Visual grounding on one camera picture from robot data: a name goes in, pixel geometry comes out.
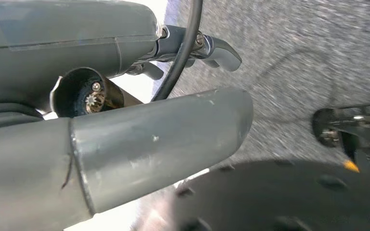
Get ribbed grey left arm sleeve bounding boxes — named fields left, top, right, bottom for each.
left=0, top=102, right=44, bottom=132

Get black round base with holes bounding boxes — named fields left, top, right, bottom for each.
left=131, top=159, right=370, bottom=231

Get thick black cable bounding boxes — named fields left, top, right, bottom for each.
left=151, top=0, right=204, bottom=102

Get black wheeled frame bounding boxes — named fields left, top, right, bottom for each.
left=311, top=101, right=370, bottom=179

